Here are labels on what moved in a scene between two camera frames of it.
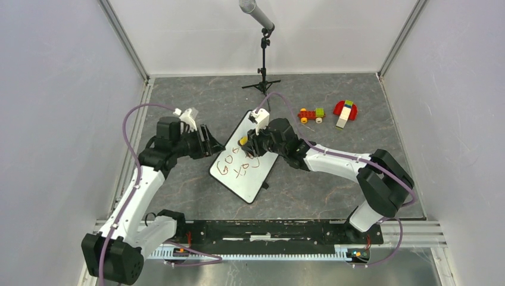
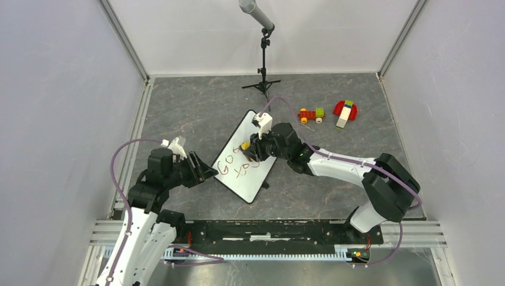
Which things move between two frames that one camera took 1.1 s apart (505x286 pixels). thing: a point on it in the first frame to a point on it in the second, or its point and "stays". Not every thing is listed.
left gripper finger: [211, 145] to [200, 171]
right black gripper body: [264, 144] stays
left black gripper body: [189, 144] to [182, 173]
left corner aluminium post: [121, 32] stays
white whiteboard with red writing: [243, 174] stays
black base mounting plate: [277, 235] stays
